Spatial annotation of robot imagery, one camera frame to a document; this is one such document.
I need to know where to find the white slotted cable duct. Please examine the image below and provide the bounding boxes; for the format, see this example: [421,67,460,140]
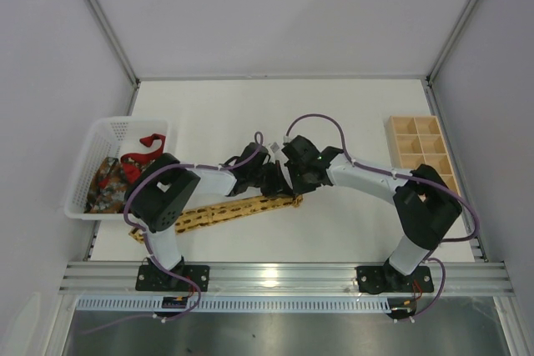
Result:
[76,295,391,313]

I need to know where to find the aluminium mounting rail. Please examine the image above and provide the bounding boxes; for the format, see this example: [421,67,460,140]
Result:
[59,261,514,297]

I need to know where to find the white plastic basket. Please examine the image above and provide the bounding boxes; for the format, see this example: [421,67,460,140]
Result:
[64,116,175,220]

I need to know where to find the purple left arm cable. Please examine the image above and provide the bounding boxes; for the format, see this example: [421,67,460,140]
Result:
[78,131,268,334]

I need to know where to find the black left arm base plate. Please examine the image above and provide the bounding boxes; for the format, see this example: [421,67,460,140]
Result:
[135,263,209,292]

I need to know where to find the yellow beetle print tie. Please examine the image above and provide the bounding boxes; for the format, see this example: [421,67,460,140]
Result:
[128,193,304,245]

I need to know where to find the wooden compartment box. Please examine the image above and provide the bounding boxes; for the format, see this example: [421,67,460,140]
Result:
[385,116,460,194]

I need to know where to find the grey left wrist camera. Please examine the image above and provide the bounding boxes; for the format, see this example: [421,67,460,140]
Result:
[269,142,283,157]

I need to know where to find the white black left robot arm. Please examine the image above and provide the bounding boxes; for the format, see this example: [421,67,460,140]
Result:
[123,143,295,278]

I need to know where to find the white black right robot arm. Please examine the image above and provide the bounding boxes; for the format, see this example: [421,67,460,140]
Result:
[273,135,462,294]

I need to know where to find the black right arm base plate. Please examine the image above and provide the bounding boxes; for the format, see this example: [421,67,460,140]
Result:
[355,264,434,295]

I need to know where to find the red tie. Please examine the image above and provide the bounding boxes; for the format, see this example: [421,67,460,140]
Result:
[120,133,167,182]

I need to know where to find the camouflage pattern tie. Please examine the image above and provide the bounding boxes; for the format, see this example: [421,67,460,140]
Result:
[84,157,142,214]

